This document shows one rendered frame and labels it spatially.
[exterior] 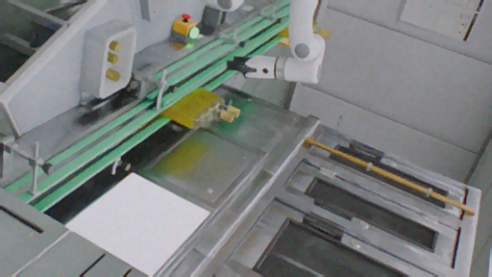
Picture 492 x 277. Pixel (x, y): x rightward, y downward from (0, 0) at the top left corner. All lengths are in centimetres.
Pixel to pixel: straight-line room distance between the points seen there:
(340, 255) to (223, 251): 42
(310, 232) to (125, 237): 66
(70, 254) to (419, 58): 706
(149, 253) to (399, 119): 680
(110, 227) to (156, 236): 14
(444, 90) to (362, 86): 106
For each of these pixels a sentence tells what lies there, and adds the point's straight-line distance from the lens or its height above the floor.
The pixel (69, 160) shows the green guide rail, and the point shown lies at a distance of 174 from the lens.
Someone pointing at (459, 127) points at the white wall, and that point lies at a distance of 820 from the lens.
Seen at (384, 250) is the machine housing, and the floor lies 185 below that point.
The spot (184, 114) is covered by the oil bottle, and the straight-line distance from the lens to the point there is 210.
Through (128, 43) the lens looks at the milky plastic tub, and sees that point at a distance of 197.
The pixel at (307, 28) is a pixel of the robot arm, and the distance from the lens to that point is 171.
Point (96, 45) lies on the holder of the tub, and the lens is 185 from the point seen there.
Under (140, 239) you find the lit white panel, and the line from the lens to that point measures 174.
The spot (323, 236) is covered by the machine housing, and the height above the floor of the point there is 165.
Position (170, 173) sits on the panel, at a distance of 203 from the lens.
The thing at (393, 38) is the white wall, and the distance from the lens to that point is 793.
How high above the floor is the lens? 177
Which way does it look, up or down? 22 degrees down
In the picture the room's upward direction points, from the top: 114 degrees clockwise
